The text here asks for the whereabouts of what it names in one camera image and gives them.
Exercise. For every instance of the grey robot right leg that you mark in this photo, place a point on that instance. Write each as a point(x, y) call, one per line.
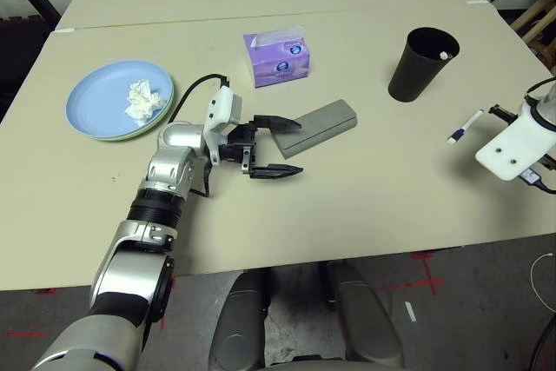
point(365, 319)

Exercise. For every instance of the black plastic cup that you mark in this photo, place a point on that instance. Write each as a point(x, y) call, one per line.
point(417, 71)

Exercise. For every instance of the black foam floor mat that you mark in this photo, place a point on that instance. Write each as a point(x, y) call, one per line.
point(17, 36)

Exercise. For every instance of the purple tissue box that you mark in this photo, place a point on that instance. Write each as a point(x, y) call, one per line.
point(278, 67)

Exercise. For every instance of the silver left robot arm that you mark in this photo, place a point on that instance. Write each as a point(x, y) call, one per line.
point(174, 136)

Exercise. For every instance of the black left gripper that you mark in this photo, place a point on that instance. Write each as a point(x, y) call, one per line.
point(239, 145)

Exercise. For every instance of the grey robot left leg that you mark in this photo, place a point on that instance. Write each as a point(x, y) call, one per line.
point(239, 323)

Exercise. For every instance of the wooden rack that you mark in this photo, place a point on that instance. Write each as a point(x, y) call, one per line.
point(538, 10)

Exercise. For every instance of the grey robot leg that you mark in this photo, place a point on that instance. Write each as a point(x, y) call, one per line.
point(239, 323)
point(365, 319)

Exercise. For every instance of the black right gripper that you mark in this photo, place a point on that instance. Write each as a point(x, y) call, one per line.
point(501, 112)

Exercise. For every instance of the green plastic plate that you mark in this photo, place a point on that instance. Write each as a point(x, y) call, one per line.
point(170, 101)

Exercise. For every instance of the beige robot torso cover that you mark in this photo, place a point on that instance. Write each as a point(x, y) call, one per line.
point(304, 366)

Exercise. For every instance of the white tissue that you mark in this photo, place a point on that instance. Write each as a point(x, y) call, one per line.
point(141, 101)

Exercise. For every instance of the blue plastic plate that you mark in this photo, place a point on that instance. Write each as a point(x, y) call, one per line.
point(95, 97)

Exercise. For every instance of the white floor tape strip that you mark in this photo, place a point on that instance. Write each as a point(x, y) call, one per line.
point(410, 311)

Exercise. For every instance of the grey glasses case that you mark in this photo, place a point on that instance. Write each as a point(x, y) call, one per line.
point(321, 123)

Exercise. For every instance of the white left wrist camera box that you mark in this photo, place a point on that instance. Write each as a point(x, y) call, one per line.
point(221, 106)

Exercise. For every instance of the white marker pen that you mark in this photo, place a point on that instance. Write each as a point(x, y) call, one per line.
point(465, 127)

